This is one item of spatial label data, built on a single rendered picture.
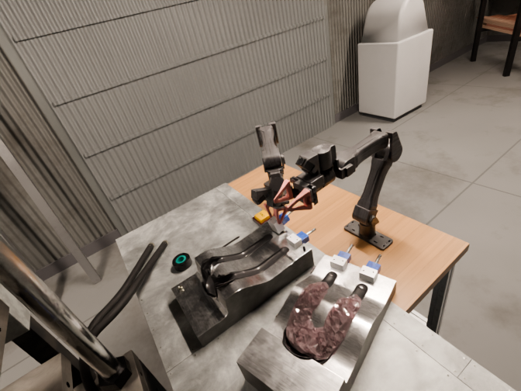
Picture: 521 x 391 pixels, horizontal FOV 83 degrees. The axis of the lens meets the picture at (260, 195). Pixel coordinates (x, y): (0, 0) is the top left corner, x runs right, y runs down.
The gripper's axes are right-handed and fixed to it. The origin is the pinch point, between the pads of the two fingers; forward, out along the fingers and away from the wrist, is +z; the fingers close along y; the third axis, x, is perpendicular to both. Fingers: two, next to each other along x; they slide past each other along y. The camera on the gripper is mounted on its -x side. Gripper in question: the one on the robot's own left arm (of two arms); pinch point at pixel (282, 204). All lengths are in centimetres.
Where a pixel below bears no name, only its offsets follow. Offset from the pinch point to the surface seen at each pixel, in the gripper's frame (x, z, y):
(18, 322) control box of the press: 6, 75, -27
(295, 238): 28.0, -8.9, -10.8
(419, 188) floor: 125, -181, -56
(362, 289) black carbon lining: 34.8, -11.2, 18.0
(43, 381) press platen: 13, 74, -9
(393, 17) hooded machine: 7, -305, -168
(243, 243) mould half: 30.9, 5.5, -28.2
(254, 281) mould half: 28.7, 14.1, -7.0
